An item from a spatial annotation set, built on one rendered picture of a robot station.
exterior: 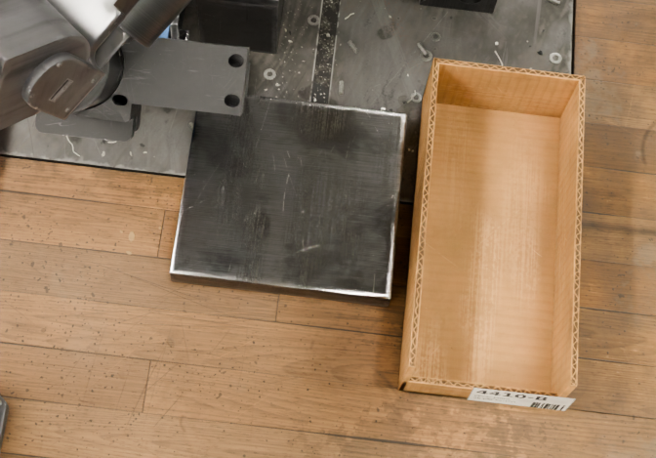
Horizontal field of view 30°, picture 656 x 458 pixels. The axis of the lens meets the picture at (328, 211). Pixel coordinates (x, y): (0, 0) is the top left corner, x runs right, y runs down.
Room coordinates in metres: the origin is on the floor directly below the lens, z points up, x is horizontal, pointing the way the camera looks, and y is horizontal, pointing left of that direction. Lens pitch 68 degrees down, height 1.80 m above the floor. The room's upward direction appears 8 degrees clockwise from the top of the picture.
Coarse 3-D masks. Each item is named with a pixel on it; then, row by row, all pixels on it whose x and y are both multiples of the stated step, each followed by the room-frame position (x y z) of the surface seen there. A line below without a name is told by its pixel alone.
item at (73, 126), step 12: (120, 48) 0.37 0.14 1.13; (120, 60) 0.36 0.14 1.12; (120, 72) 0.36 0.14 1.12; (108, 96) 0.34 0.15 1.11; (36, 120) 0.34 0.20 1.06; (48, 120) 0.34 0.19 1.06; (60, 120) 0.34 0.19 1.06; (72, 120) 0.35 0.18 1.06; (84, 120) 0.35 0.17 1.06; (96, 120) 0.35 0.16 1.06; (108, 120) 0.35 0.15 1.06; (132, 120) 0.35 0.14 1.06; (48, 132) 0.34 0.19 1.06; (60, 132) 0.34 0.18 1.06; (72, 132) 0.34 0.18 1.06; (84, 132) 0.34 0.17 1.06; (96, 132) 0.34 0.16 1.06; (108, 132) 0.34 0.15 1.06; (120, 132) 0.34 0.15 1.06; (132, 132) 0.34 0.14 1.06
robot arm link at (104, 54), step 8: (112, 32) 0.35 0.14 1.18; (120, 32) 0.35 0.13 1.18; (104, 40) 0.34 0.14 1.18; (112, 40) 0.34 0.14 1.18; (120, 40) 0.34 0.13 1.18; (128, 40) 0.35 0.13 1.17; (104, 48) 0.34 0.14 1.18; (112, 48) 0.34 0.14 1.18; (96, 56) 0.33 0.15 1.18; (104, 56) 0.33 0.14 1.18; (112, 56) 0.34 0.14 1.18; (104, 64) 0.33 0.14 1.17; (112, 64) 0.34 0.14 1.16; (104, 72) 0.33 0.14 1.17; (112, 72) 0.34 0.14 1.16; (104, 80) 0.32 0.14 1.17; (112, 80) 0.34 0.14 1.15; (96, 88) 0.32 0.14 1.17; (104, 88) 0.32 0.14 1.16; (112, 88) 0.34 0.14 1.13; (88, 96) 0.32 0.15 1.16; (96, 96) 0.32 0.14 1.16; (104, 96) 0.33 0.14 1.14; (80, 104) 0.31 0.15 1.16; (88, 104) 0.31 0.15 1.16; (72, 112) 0.31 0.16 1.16
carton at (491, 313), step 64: (448, 64) 0.48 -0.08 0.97; (448, 128) 0.46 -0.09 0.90; (512, 128) 0.47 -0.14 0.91; (576, 128) 0.45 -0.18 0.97; (448, 192) 0.40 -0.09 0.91; (512, 192) 0.41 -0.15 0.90; (576, 192) 0.39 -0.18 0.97; (448, 256) 0.35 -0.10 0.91; (512, 256) 0.36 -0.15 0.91; (576, 256) 0.34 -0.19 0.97; (448, 320) 0.30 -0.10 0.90; (512, 320) 0.30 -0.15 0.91; (576, 320) 0.29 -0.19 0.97; (448, 384) 0.24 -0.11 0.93; (512, 384) 0.25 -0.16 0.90; (576, 384) 0.24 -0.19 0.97
